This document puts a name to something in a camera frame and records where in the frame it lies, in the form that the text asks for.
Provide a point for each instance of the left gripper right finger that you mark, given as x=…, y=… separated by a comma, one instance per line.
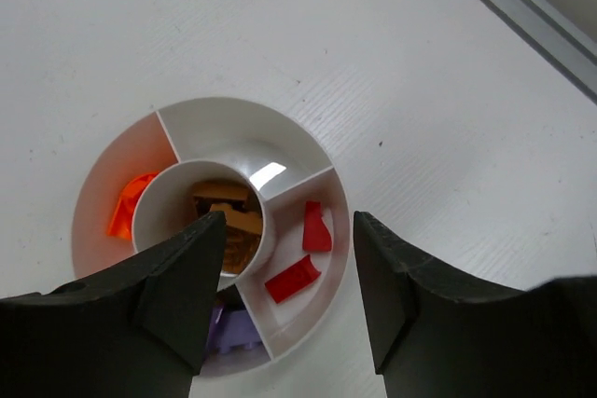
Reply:
x=437, y=331

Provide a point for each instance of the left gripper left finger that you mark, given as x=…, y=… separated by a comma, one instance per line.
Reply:
x=136, y=329

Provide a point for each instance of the purple lego block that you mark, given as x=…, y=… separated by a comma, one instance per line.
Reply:
x=231, y=328

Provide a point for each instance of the orange round lego piece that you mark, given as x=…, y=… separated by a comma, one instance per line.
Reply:
x=120, y=225

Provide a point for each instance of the small red lego piece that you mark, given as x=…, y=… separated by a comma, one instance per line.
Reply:
x=292, y=280

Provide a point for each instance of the red sloped lego piece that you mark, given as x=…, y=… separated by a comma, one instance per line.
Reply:
x=316, y=236

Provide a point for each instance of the brown lego brick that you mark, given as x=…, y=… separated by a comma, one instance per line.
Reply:
x=244, y=219

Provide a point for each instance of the white divided round container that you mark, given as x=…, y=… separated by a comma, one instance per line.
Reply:
x=238, y=139

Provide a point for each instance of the aluminium rail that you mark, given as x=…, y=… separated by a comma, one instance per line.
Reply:
x=554, y=37

